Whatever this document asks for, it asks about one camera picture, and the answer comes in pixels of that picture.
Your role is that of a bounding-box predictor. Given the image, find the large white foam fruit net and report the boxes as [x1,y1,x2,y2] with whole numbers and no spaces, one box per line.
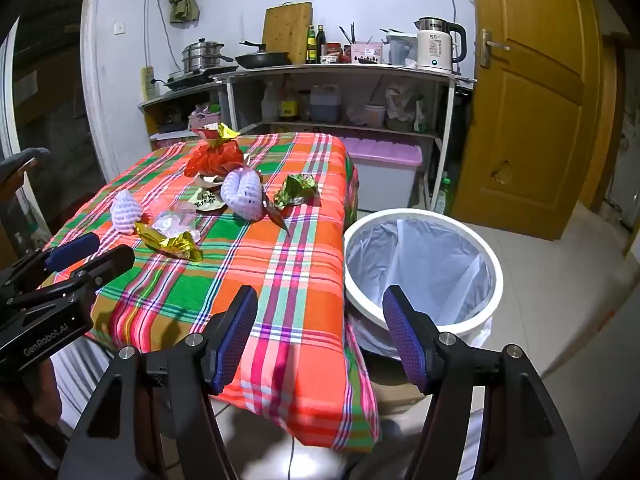
[221,167,264,221]

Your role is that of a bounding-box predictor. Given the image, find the wall power cable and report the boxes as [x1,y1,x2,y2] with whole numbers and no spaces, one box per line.
[143,0,171,69]

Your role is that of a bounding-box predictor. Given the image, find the white spray bottle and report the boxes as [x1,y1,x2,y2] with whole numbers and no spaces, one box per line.
[259,79,280,122]

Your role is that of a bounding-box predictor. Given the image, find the clear plastic wrapper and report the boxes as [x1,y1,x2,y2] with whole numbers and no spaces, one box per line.
[152,200,202,239]

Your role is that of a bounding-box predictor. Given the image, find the plaid tablecloth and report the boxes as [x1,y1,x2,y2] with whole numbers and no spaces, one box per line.
[42,132,382,448]

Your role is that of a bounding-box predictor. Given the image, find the red plastic bag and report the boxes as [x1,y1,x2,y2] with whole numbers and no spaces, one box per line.
[183,138,245,179]

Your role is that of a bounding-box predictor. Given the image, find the clear bin liner bag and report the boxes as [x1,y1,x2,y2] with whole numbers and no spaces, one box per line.
[346,219,495,361]

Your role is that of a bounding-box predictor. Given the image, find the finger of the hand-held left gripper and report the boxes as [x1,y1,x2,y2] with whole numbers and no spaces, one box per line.
[69,243,137,292]
[42,231,102,273]

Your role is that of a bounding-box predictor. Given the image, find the low side shelf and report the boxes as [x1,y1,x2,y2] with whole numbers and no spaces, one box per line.
[138,81,232,152]

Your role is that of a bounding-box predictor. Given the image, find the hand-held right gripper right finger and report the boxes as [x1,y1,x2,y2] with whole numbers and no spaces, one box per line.
[381,284,584,480]

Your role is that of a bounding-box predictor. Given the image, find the crumpled plastic bags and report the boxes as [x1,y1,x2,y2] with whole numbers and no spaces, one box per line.
[384,82,427,134]

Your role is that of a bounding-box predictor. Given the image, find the metal door handle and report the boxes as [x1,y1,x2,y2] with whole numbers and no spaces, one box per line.
[480,28,511,67]

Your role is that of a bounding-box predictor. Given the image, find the purple lid storage box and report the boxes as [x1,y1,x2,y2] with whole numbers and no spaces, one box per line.
[336,135,424,213]

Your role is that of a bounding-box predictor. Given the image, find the dark wooden chair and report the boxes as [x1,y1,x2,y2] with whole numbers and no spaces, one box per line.
[0,147,51,197]

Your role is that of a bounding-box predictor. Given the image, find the white trash bin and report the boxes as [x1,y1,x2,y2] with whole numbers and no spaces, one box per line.
[342,208,504,358]

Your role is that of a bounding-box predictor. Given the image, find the black cooking utensils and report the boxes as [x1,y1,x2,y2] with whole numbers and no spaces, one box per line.
[338,22,374,46]

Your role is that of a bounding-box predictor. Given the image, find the round plastic tub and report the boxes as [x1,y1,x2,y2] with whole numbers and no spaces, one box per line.
[362,103,388,129]

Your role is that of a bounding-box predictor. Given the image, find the black frying pan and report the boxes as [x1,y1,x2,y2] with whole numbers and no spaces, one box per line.
[235,41,293,70]

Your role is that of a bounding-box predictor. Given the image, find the wooden door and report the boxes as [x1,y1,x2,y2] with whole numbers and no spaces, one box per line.
[451,0,604,242]

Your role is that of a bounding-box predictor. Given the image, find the yellow label bottle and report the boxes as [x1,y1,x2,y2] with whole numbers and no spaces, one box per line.
[278,77,300,121]

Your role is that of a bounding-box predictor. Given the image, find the pink basket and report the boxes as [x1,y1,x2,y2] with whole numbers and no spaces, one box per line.
[188,105,224,131]

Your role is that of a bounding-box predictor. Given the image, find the black cooktop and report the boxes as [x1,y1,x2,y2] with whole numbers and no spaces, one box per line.
[150,64,240,92]

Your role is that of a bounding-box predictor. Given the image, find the beige paper bag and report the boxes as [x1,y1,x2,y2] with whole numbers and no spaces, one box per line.
[191,172,229,211]

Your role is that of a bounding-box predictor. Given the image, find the pink lidded box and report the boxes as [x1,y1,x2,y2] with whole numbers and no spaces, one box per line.
[149,131,197,152]

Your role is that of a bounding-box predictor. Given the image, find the white kitchen shelf unit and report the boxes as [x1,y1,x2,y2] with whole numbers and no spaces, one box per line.
[210,62,477,212]

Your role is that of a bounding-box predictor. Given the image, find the small white foam fruit net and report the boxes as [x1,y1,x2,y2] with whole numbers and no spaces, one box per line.
[110,191,145,234]

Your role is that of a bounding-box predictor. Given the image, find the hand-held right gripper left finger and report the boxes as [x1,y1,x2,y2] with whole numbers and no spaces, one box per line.
[57,284,259,480]

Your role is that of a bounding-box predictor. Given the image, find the green plastic bottle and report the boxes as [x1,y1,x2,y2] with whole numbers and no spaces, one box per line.
[433,177,454,215]

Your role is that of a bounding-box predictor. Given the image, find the white electric kettle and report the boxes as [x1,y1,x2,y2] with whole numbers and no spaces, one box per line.
[413,16,468,73]

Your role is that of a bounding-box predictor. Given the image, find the red flat wrapper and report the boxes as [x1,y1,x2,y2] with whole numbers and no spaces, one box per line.
[258,172,292,238]

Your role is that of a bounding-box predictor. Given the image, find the green snack packet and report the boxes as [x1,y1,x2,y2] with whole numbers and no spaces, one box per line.
[273,173,319,210]

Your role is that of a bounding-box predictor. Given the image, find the pink utensil holder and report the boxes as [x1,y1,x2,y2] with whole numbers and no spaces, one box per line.
[349,42,384,65]

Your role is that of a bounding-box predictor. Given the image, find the steel steamer pot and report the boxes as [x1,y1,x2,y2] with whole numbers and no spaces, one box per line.
[181,37,235,74]

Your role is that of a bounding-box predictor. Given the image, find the dark liquid jug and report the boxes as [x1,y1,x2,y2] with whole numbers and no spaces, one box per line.
[308,83,343,122]

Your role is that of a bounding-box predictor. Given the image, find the wooden cutting board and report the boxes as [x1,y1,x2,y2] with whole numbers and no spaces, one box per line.
[262,2,314,65]

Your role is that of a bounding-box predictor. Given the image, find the water filter jug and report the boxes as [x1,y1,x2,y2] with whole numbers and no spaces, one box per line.
[383,32,419,67]

